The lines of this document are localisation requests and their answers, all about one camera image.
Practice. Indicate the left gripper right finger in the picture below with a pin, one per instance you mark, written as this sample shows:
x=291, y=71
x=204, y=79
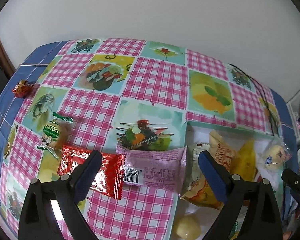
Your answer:
x=262, y=220

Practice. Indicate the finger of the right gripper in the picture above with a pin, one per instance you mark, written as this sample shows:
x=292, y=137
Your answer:
x=293, y=181

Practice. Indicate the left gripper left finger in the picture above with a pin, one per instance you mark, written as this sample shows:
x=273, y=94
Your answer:
x=37, y=219

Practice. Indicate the steamed cake clear packet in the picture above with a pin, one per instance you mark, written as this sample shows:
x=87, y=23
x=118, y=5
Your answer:
x=274, y=157

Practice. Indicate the red gold snack packet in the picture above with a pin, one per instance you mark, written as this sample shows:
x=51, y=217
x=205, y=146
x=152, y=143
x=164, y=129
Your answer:
x=108, y=180

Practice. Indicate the yellow orange snack bag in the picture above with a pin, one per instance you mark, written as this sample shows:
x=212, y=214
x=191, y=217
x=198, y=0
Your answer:
x=213, y=163

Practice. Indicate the pink wafer packet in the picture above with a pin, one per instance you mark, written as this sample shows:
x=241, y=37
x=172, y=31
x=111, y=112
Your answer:
x=159, y=169

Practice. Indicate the green white corn packet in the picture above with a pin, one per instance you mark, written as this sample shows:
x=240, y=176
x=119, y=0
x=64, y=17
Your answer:
x=238, y=223

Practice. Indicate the white storage tray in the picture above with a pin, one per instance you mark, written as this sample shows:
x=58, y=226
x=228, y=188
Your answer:
x=197, y=206

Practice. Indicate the yellow jelly packet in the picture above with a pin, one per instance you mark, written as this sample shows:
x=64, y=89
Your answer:
x=243, y=164

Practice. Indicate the round yellow cake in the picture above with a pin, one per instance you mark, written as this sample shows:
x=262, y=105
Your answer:
x=186, y=227

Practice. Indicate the white cream snack packet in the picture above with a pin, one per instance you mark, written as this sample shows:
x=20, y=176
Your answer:
x=197, y=180

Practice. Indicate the green clear cookie packet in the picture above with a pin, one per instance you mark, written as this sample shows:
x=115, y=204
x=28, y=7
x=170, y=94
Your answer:
x=55, y=134

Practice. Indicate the blue plaid bed sheet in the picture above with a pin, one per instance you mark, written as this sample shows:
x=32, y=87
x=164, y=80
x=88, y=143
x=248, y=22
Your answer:
x=29, y=70

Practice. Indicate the small red candy packet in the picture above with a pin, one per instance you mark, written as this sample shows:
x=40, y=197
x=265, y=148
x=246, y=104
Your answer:
x=22, y=88

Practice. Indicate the pink checkered fruit tablecloth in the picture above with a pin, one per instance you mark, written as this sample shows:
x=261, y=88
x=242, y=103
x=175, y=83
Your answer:
x=118, y=89

